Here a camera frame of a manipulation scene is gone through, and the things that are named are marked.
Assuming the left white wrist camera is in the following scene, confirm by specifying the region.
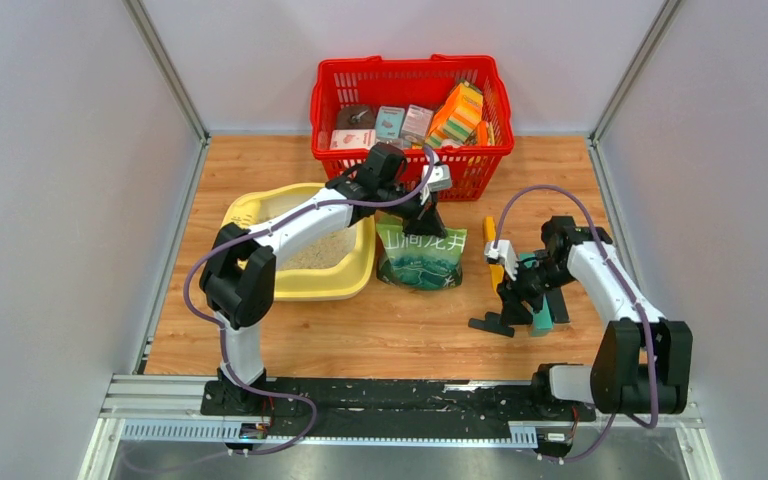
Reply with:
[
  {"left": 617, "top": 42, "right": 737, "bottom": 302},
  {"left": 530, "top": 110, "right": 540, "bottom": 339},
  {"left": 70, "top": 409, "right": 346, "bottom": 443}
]
[{"left": 420, "top": 162, "right": 453, "bottom": 204}]

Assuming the white red small box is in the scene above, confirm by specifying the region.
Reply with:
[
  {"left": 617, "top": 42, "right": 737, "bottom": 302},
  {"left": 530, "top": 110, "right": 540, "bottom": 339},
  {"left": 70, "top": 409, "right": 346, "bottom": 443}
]
[{"left": 329, "top": 129, "right": 377, "bottom": 150}]

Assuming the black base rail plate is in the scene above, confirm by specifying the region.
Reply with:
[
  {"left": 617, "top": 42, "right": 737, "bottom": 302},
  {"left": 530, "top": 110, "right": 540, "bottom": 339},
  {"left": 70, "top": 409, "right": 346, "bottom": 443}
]
[{"left": 200, "top": 377, "right": 597, "bottom": 441}]

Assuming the orange small packet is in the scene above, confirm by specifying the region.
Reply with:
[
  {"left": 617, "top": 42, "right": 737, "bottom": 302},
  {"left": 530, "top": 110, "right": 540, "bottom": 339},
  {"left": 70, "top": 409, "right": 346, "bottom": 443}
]
[{"left": 473, "top": 120, "right": 496, "bottom": 147}]

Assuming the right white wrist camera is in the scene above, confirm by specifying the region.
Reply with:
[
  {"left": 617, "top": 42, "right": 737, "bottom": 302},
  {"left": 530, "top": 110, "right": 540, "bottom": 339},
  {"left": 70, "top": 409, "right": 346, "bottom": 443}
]
[{"left": 484, "top": 240, "right": 518, "bottom": 285}]

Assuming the black bag clip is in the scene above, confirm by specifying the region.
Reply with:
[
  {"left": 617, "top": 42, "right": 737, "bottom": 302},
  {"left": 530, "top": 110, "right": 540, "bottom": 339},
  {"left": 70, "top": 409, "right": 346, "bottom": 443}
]
[{"left": 468, "top": 312, "right": 515, "bottom": 338}]

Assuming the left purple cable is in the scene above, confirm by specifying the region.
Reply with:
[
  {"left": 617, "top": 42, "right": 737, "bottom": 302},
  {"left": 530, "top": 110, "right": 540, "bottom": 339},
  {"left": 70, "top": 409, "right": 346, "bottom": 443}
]
[{"left": 182, "top": 146, "right": 438, "bottom": 458}]

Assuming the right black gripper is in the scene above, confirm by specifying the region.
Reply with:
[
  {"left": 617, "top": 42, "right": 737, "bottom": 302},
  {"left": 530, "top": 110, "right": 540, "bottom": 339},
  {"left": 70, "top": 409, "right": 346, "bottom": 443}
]
[{"left": 495, "top": 258, "right": 576, "bottom": 328}]

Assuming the teal rectangular box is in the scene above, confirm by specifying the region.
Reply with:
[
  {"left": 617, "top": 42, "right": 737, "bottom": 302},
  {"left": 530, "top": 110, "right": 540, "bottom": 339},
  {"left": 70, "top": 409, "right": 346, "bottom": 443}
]
[{"left": 517, "top": 252, "right": 556, "bottom": 338}]

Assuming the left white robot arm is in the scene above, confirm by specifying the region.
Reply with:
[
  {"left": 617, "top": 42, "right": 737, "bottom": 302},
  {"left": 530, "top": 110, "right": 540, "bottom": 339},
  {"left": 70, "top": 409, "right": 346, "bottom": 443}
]
[{"left": 186, "top": 143, "right": 453, "bottom": 415}]

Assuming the green litter bag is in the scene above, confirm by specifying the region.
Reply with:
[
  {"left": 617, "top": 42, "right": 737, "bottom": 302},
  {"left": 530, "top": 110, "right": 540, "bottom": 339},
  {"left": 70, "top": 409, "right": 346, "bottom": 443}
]
[{"left": 376, "top": 216, "right": 468, "bottom": 291}]

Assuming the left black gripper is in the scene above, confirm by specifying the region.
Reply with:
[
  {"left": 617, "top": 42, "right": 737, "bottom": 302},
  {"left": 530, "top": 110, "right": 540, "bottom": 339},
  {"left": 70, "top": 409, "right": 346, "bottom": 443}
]
[{"left": 376, "top": 182, "right": 446, "bottom": 239}]

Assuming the yellow plastic scoop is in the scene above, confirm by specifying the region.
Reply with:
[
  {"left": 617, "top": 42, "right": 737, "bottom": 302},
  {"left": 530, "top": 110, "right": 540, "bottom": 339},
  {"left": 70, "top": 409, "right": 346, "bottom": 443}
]
[{"left": 481, "top": 216, "right": 506, "bottom": 296}]

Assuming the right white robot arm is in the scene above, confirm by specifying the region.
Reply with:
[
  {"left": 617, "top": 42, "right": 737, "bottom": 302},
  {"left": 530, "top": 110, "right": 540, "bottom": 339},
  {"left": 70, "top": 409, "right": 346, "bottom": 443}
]
[{"left": 484, "top": 216, "right": 693, "bottom": 419}]

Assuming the orange green striped sponge pack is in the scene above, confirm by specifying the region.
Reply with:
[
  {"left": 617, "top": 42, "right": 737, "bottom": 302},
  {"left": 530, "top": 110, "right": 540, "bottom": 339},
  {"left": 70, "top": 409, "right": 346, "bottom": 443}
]
[{"left": 425, "top": 80, "right": 484, "bottom": 148}]

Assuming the yellow litter box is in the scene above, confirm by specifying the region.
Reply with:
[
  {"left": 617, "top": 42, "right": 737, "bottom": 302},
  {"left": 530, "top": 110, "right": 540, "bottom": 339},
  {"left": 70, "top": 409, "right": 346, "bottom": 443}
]
[{"left": 221, "top": 183, "right": 377, "bottom": 301}]

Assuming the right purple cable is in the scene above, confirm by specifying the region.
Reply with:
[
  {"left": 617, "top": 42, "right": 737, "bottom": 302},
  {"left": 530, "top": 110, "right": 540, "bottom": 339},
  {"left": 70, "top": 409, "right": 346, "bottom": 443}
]
[{"left": 493, "top": 184, "right": 661, "bottom": 463}]

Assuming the pink grey small box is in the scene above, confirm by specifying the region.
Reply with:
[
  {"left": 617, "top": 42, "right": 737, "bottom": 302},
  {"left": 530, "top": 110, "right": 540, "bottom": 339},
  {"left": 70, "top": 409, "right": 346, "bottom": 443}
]
[{"left": 400, "top": 104, "right": 434, "bottom": 145}]

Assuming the purple cable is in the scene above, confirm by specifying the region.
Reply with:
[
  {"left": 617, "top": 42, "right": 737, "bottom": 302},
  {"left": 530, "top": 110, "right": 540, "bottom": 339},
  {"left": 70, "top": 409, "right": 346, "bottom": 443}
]
[
  {"left": 493, "top": 184, "right": 661, "bottom": 463},
  {"left": 182, "top": 146, "right": 438, "bottom": 458}
]

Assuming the teal small box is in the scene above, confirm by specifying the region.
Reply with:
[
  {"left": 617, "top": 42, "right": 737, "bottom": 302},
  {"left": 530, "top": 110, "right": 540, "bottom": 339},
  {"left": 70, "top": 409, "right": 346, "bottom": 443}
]
[{"left": 374, "top": 106, "right": 406, "bottom": 142}]

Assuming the red plastic shopping basket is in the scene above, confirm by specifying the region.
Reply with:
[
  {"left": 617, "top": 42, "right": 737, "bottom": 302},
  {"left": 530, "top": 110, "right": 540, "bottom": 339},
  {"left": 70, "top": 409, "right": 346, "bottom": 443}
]
[{"left": 310, "top": 54, "right": 514, "bottom": 201}]

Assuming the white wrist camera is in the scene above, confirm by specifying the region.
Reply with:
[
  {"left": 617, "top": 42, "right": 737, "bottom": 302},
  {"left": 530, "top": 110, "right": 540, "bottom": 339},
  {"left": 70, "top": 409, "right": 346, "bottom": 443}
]
[
  {"left": 484, "top": 240, "right": 518, "bottom": 285},
  {"left": 420, "top": 162, "right": 453, "bottom": 204}
]

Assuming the dark brown box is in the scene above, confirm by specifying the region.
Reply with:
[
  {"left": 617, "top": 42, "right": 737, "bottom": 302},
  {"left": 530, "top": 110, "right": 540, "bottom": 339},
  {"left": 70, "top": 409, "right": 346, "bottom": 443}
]
[{"left": 335, "top": 104, "right": 377, "bottom": 130}]

